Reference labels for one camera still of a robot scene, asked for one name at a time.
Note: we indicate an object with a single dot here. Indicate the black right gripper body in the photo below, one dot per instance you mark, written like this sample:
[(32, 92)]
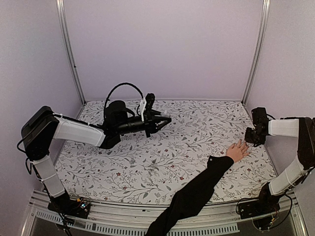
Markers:
[(253, 137)]

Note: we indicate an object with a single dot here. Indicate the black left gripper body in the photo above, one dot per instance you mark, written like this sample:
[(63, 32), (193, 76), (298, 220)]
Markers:
[(148, 124)]

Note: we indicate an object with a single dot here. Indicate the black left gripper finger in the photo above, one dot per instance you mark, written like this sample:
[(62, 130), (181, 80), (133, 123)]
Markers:
[(156, 114), (161, 123)]

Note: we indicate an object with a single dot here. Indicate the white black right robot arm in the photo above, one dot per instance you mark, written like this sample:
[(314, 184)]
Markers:
[(290, 142)]

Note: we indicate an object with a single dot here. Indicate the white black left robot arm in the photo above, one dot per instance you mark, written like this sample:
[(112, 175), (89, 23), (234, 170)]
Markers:
[(45, 126)]

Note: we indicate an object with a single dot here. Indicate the black sleeved forearm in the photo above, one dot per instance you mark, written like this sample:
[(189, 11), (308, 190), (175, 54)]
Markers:
[(189, 201)]

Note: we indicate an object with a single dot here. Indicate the person's bare hand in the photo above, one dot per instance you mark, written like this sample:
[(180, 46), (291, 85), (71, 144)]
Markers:
[(237, 151)]

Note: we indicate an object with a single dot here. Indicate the floral patterned table mat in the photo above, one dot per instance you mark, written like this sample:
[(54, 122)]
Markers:
[(141, 170)]

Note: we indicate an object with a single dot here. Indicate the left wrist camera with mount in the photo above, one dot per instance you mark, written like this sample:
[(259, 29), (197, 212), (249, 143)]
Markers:
[(145, 105)]

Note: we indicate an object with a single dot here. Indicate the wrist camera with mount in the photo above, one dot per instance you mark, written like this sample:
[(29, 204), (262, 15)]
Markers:
[(259, 117), (145, 105)]

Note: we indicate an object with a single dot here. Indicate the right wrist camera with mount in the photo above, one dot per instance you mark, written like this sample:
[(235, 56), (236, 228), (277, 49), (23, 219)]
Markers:
[(259, 117)]

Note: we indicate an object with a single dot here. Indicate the right aluminium frame post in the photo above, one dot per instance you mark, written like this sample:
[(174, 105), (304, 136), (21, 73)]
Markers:
[(258, 49)]

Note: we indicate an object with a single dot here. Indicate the aluminium frame post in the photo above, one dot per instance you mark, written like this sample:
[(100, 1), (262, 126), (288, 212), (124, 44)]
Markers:
[(258, 49), (66, 38)]

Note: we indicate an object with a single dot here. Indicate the aluminium front rail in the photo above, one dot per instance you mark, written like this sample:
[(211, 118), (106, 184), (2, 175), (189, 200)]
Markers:
[(115, 219)]

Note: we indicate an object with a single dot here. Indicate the left aluminium frame post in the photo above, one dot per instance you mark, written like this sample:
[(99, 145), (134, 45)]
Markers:
[(66, 38)]

